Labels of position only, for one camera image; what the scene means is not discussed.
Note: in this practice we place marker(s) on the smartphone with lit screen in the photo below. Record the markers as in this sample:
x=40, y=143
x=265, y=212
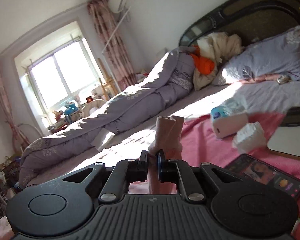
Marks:
x=265, y=173

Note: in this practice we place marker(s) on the dark bed headboard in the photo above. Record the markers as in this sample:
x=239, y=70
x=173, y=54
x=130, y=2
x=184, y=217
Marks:
x=252, y=12

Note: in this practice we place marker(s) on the orange cloth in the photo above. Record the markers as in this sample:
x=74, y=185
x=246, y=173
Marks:
x=203, y=66

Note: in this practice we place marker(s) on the crumpled white tissue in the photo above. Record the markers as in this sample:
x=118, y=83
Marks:
x=250, y=136

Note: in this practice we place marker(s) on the pink floral curtain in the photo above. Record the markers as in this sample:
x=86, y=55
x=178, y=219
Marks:
x=110, y=42
x=2, y=92

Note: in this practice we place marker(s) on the orange fox toy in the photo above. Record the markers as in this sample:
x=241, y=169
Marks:
x=58, y=115

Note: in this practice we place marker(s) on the small red photo frame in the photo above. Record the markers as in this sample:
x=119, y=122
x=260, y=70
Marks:
x=89, y=99

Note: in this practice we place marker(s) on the white rabbit toy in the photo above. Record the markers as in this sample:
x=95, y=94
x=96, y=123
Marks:
x=77, y=99

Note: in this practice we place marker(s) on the pink strawberry print pajama top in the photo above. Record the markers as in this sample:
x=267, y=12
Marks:
x=167, y=135

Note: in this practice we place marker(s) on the white rectangular box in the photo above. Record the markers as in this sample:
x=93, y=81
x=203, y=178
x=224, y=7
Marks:
x=230, y=126

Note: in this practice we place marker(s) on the dark-rimmed mirror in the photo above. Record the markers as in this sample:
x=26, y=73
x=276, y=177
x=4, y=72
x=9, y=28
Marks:
x=290, y=140

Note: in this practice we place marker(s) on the window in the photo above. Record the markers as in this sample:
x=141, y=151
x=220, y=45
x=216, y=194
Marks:
x=62, y=75

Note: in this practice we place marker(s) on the purple leaf print duvet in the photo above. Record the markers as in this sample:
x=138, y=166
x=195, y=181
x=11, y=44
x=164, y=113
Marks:
x=130, y=105

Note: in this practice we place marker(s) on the pink towel blanket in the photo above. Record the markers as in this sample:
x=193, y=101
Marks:
x=202, y=145

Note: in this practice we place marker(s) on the white wall pipe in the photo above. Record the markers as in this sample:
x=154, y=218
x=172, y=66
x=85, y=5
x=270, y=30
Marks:
x=115, y=28

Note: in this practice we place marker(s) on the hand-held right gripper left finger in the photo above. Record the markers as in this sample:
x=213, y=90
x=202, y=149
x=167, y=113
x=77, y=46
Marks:
x=142, y=162

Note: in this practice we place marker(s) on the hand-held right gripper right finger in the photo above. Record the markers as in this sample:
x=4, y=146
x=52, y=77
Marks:
x=161, y=165

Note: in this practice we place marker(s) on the white cradle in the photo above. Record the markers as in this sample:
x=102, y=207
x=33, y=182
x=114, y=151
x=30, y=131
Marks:
x=92, y=106

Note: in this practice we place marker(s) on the purple leaf print pillow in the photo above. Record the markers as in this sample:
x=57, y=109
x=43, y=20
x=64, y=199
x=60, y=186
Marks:
x=270, y=55

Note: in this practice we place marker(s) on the wooden easel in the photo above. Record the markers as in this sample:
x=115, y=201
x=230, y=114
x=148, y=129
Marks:
x=107, y=85

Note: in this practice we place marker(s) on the white book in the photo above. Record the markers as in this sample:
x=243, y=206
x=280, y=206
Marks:
x=102, y=140

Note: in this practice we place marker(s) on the pink hula hoop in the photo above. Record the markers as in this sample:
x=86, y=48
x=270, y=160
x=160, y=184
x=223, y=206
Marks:
x=30, y=126

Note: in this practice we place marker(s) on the beige clothing pile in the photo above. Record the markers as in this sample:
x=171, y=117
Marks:
x=225, y=45

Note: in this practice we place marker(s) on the blue plush toy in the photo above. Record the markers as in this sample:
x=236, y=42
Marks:
x=71, y=108

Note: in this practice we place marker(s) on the blue white tissue pack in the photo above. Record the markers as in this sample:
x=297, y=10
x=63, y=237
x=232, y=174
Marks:
x=227, y=107

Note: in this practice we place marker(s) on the metal can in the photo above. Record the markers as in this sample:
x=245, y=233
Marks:
x=283, y=79

